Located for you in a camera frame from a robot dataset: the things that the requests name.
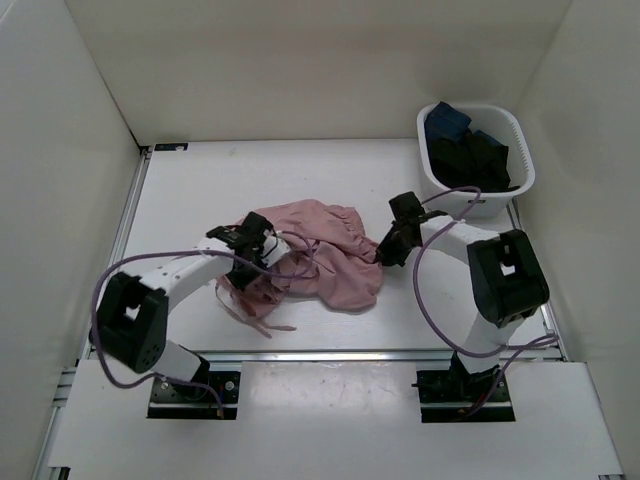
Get pink trousers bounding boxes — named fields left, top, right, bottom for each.
left=215, top=199, right=383, bottom=338

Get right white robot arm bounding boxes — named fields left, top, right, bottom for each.
left=376, top=186, right=550, bottom=400

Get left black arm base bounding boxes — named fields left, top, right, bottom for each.
left=147, top=369, right=241, bottom=421

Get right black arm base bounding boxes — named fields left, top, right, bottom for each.
left=412, top=370, right=516, bottom=424

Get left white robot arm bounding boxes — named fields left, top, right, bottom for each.
left=89, top=212, right=288, bottom=400

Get black folded garment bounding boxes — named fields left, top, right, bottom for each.
left=427, top=131, right=518, bottom=193

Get blue folded garment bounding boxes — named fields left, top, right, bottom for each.
left=424, top=102, right=502, bottom=146

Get small dark label sticker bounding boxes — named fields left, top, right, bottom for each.
left=154, top=142, right=189, bottom=152

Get white plastic laundry basket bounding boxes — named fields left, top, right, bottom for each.
left=416, top=102, right=535, bottom=218

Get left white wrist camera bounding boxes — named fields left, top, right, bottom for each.
left=261, top=235, right=291, bottom=268

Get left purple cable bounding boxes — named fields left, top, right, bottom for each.
left=93, top=234, right=321, bottom=391

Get purple cable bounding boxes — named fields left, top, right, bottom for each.
left=93, top=234, right=321, bottom=391
left=412, top=185, right=560, bottom=357

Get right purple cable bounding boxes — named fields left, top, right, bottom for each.
left=412, top=185, right=560, bottom=357

